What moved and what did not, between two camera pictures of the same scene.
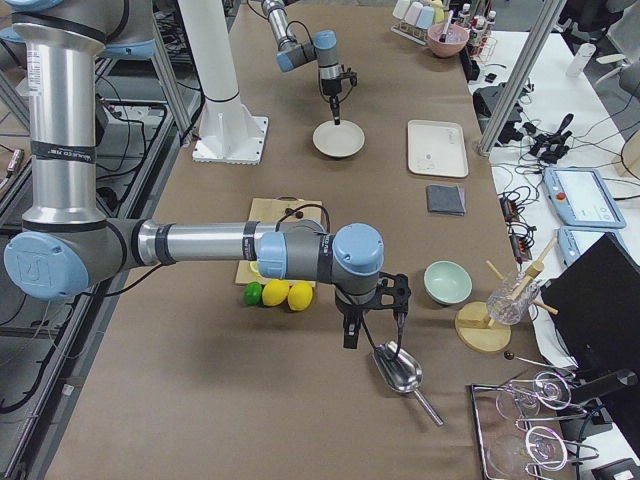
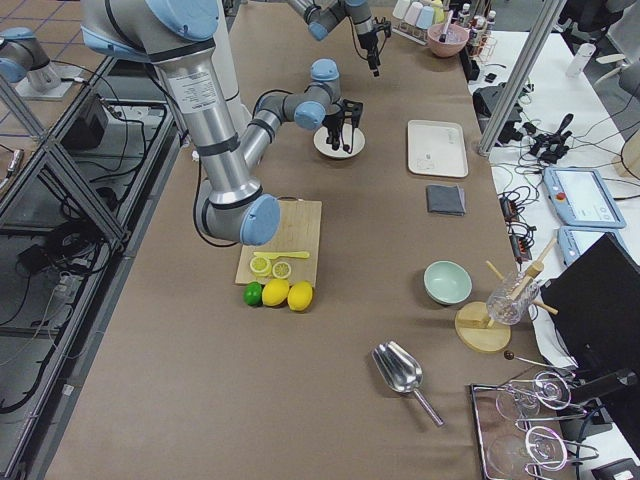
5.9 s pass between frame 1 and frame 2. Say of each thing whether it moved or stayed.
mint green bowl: stayed
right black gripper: moved
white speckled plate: stayed
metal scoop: stayed
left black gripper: moved
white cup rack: stayed
